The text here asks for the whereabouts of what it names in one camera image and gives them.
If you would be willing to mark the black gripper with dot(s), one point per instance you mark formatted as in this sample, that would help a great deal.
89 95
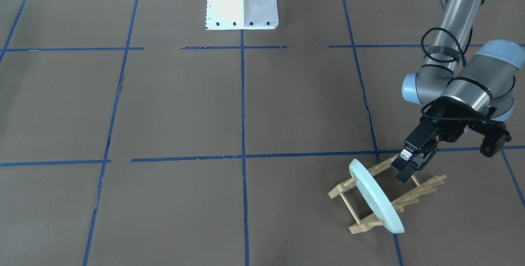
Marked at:
448 131

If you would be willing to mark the light green plate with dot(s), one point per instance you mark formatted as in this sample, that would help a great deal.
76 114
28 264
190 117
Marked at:
384 212

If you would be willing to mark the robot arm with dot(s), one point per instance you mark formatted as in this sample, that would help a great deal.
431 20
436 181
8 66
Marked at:
457 94

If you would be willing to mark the wooden plate rack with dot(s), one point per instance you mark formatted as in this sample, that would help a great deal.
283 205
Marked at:
399 194

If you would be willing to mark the brown paper table cover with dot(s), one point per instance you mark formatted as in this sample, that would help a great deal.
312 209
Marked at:
132 136

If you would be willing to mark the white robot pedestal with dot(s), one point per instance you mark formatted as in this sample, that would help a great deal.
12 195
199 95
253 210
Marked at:
241 14

